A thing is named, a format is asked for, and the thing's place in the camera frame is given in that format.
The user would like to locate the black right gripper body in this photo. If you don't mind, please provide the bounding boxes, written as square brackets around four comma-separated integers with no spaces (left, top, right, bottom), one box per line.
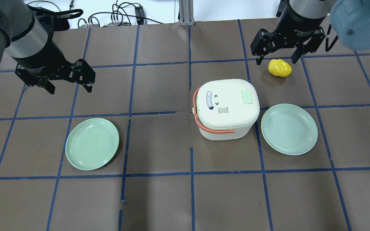
[261,26,326,49]

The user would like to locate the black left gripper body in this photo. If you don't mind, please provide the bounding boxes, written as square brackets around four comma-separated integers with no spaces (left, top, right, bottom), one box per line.
[15,57,78,86]

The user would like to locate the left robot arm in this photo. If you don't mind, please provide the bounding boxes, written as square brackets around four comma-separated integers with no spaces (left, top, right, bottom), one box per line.
[0,0,96,94]

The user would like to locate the green plate near right arm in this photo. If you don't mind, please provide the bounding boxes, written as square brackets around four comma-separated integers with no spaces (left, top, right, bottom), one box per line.
[261,104,318,156]

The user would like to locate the green plate near left arm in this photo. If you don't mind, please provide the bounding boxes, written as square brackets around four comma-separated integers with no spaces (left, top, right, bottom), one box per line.
[65,117,119,171]

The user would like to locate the white rice cooker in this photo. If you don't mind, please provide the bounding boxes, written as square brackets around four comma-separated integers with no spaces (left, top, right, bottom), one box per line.
[192,79,260,141]

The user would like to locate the yellow toy pepper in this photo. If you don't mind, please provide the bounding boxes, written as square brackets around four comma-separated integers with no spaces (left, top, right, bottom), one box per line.
[268,59,292,78]

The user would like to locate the brown paper table mat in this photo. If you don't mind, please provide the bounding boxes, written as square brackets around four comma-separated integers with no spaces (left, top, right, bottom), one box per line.
[0,18,370,231]

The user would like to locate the black cables on table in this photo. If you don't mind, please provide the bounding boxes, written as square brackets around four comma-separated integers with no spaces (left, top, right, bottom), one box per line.
[28,0,172,29]

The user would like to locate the aluminium frame post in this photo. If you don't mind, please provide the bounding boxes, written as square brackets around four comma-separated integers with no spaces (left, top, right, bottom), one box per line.
[179,0,195,26]

